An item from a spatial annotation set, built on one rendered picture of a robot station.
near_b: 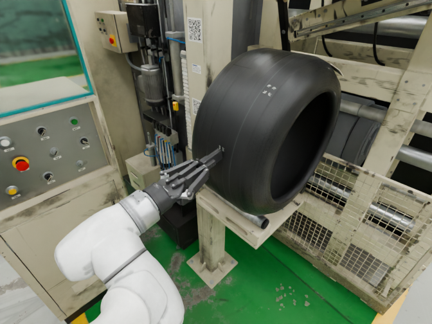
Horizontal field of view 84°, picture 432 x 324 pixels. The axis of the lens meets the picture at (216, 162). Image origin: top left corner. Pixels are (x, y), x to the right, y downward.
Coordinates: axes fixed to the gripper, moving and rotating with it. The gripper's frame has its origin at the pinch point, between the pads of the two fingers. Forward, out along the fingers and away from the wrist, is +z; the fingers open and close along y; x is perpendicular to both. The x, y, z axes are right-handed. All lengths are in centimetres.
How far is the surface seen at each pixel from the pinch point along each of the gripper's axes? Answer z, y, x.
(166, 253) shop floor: -7, 63, 124
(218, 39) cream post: 32.3, 26.6, -19.7
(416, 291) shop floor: 94, -76, 139
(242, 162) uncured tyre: 4.6, -7.4, 0.1
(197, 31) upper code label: 27.2, 31.5, -22.9
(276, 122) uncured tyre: 14.2, -10.8, -8.9
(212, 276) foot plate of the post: 5, 25, 125
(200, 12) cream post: 28.1, 29.5, -28.6
